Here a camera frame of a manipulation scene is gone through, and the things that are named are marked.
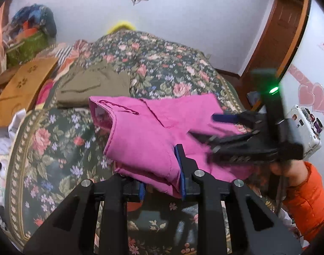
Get pile of clothes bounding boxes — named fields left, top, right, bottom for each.
left=2, top=3, right=57, bottom=44

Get person right hand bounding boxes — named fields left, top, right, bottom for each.
left=270, top=160, right=308, bottom=187

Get green storage bag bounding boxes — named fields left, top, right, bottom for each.
left=6, top=32, right=48, bottom=68

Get white device box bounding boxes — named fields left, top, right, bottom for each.
left=286, top=105, right=322, bottom=161

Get floral bedspread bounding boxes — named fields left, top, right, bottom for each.
left=5, top=31, right=247, bottom=254

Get wooden door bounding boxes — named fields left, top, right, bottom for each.
left=240, top=0, right=311, bottom=91

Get yellow foam bed rail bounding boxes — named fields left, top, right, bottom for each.
left=107, top=21, right=136, bottom=34

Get pink pants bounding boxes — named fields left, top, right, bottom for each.
left=89, top=94, right=252, bottom=198

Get olive green folded pants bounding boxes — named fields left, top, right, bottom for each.
left=56, top=61, right=130, bottom=108

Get wooden lap tray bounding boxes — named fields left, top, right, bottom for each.
left=0, top=57, right=58, bottom=127

